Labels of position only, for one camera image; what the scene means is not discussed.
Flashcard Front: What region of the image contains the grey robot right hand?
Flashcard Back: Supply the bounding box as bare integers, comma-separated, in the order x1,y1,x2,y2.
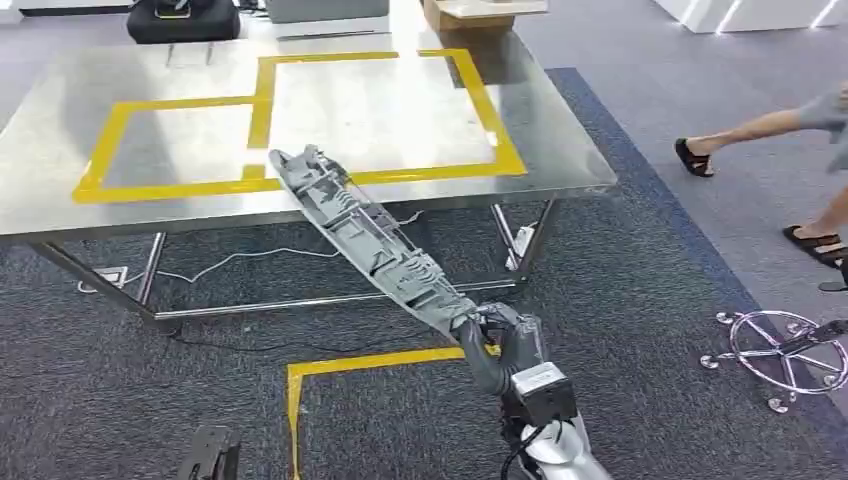
453,301,551,399

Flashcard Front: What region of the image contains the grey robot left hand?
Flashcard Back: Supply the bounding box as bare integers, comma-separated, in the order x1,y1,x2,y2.
175,425,241,480

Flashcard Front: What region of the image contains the long grey plastic car part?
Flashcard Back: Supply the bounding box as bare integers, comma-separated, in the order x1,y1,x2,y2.
268,144,480,342

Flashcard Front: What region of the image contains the white power strip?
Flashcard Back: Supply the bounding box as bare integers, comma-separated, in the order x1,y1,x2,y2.
506,226,537,272

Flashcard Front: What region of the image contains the steel table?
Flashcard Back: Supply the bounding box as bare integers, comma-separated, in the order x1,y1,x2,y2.
0,0,621,334

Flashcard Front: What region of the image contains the floor socket box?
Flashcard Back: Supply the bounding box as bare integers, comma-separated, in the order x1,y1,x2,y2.
77,266,129,294

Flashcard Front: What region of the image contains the large yellow tape rectangle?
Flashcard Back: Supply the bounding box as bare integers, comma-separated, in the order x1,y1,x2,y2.
243,48,529,188

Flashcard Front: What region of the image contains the black sandal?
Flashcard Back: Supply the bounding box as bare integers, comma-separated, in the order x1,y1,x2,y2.
674,137,715,179
781,225,848,270

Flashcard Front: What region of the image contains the chrome stool base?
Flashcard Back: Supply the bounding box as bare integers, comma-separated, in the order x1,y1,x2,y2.
700,309,848,415

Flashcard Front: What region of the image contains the person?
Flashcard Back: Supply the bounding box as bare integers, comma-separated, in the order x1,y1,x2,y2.
674,79,848,270

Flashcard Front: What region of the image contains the small yellow tape rectangle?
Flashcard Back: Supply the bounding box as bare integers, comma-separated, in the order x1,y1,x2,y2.
72,95,276,205

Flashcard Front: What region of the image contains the cardboard box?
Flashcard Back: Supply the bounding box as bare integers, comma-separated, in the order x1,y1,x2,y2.
421,0,550,33

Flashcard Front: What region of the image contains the white flat board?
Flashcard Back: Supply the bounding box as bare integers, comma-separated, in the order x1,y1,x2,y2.
450,0,550,20

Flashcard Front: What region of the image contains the white angular platform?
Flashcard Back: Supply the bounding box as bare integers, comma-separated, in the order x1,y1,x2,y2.
652,0,848,34

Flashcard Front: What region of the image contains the black bag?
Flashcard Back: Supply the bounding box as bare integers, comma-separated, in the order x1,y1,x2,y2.
125,0,242,46

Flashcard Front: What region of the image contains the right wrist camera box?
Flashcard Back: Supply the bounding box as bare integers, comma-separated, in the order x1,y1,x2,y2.
501,360,579,429

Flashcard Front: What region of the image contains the black cable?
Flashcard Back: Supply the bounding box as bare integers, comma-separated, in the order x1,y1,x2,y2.
165,324,458,357

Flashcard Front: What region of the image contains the white cable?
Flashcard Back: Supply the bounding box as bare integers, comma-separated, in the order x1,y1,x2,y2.
77,210,425,295

